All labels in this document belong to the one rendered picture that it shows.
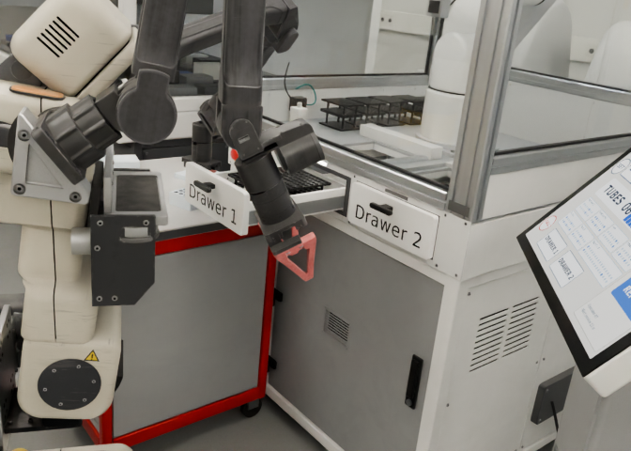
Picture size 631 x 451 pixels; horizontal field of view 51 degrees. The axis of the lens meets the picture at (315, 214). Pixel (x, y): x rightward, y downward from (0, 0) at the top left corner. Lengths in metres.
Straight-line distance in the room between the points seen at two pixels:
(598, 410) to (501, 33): 0.74
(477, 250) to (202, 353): 0.92
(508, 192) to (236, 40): 0.87
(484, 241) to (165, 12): 0.96
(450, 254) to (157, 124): 0.87
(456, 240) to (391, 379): 0.48
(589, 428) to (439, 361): 0.52
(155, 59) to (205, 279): 1.12
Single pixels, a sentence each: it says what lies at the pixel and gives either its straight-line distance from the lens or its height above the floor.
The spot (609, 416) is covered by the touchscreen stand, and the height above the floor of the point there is 0.79.
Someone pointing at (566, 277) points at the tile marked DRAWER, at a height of 1.00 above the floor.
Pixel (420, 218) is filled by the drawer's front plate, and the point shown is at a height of 0.91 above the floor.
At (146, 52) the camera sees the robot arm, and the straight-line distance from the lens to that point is 0.92.
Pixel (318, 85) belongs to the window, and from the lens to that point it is 1.90.
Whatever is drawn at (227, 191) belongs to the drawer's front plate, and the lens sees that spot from 1.65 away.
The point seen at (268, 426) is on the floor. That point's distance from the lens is 2.35.
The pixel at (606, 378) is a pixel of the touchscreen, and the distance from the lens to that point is 0.99.
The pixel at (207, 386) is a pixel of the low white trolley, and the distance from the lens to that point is 2.15.
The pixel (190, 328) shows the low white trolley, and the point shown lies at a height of 0.43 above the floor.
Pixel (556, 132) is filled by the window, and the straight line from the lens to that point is 1.74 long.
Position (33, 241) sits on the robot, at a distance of 1.19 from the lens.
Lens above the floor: 1.43
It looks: 20 degrees down
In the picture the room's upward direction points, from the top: 6 degrees clockwise
